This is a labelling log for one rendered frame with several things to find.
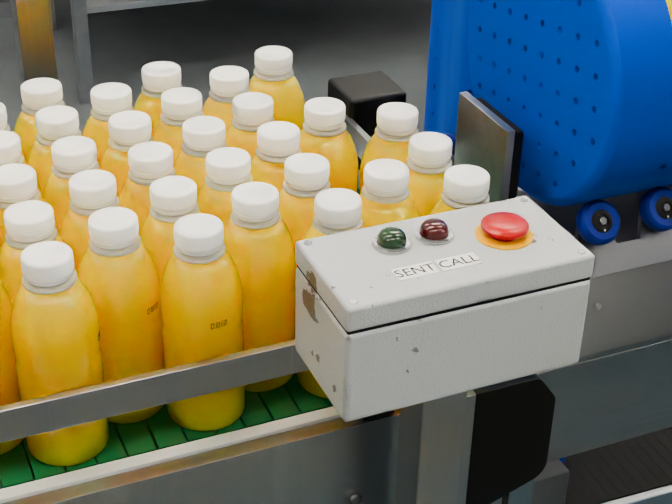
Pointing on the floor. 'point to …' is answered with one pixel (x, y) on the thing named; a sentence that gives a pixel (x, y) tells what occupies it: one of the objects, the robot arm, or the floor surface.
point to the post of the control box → (430, 451)
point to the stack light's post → (34, 39)
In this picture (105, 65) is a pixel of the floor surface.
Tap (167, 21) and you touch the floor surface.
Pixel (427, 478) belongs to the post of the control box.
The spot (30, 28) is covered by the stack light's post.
